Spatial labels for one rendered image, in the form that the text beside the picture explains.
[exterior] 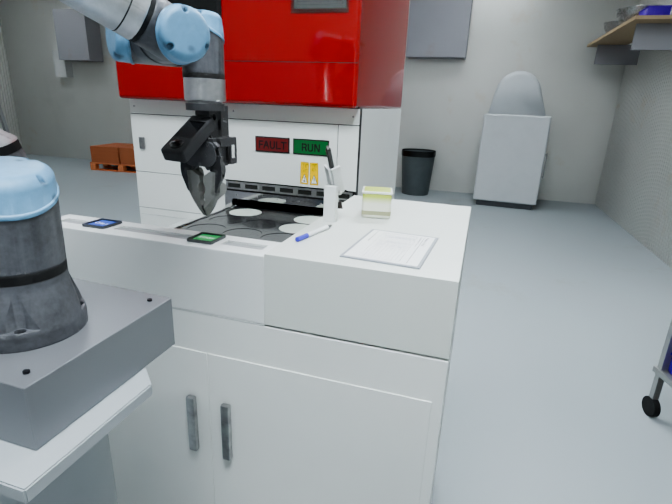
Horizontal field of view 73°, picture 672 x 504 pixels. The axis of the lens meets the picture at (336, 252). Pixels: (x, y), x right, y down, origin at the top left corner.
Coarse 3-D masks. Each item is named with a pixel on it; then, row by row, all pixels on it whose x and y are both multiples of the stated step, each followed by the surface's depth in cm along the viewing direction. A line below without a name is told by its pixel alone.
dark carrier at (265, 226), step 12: (216, 216) 135; (228, 216) 136; (240, 216) 136; (252, 216) 136; (264, 216) 137; (276, 216) 138; (288, 216) 138; (180, 228) 121; (192, 228) 122; (204, 228) 122; (216, 228) 123; (228, 228) 123; (240, 228) 123; (252, 228) 124; (264, 228) 125; (276, 228) 125; (276, 240) 114
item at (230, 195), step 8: (232, 192) 152; (240, 192) 151; (248, 192) 150; (256, 192) 150; (232, 200) 153; (256, 200) 150; (264, 200) 149; (272, 200) 148; (280, 200) 147; (288, 200) 146; (296, 200) 145; (304, 200) 145; (312, 200) 144; (320, 200) 143
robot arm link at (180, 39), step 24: (72, 0) 57; (96, 0) 57; (120, 0) 58; (144, 0) 60; (120, 24) 60; (144, 24) 61; (168, 24) 61; (192, 24) 63; (144, 48) 65; (168, 48) 63; (192, 48) 64
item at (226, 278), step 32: (64, 224) 99; (128, 224) 101; (96, 256) 96; (128, 256) 93; (160, 256) 91; (192, 256) 89; (224, 256) 86; (256, 256) 84; (128, 288) 96; (160, 288) 93; (192, 288) 91; (224, 288) 88; (256, 288) 86; (256, 320) 88
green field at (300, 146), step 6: (294, 144) 141; (300, 144) 141; (306, 144) 140; (312, 144) 139; (318, 144) 139; (324, 144) 138; (294, 150) 142; (300, 150) 141; (306, 150) 141; (312, 150) 140; (318, 150) 139; (324, 150) 139
